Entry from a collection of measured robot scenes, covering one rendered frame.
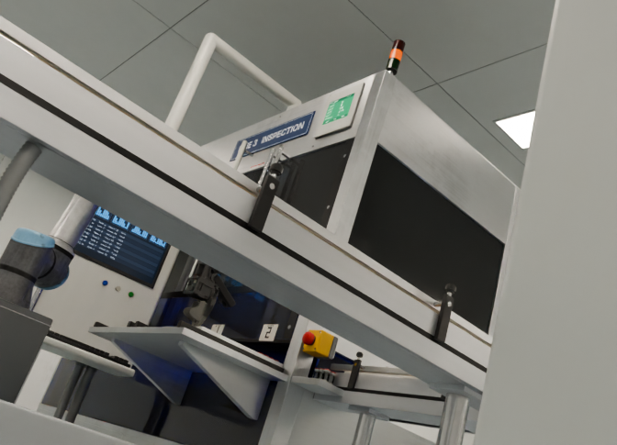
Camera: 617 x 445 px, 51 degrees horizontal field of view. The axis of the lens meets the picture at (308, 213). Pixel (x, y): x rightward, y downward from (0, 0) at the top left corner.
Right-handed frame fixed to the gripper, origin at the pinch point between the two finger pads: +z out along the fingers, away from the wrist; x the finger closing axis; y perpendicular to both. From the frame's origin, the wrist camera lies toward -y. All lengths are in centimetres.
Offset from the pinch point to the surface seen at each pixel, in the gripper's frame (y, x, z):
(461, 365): -6, 95, 5
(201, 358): -3.7, 2.7, 8.1
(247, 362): -14.2, 11.2, 5.3
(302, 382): -30.2, 19.0, 5.2
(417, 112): -52, 12, -112
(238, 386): -19.4, 2.8, 11.5
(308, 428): -42.5, 12.8, 16.2
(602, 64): 53, 150, -4
